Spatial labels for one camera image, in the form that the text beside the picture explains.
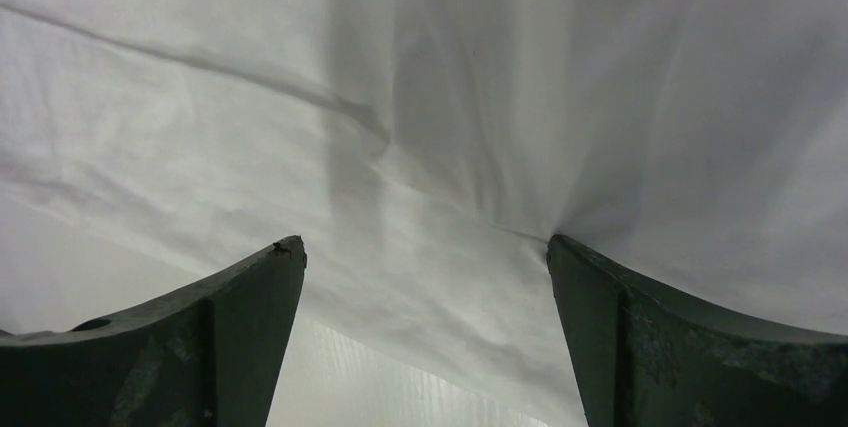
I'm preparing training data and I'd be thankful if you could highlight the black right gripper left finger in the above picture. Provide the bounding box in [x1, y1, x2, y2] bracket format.
[1, 236, 307, 426]

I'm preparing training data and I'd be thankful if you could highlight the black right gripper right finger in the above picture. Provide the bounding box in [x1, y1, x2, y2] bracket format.
[546, 235, 847, 427]

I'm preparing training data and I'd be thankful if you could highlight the white t shirt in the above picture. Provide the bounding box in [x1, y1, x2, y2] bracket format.
[1, 0, 847, 426]

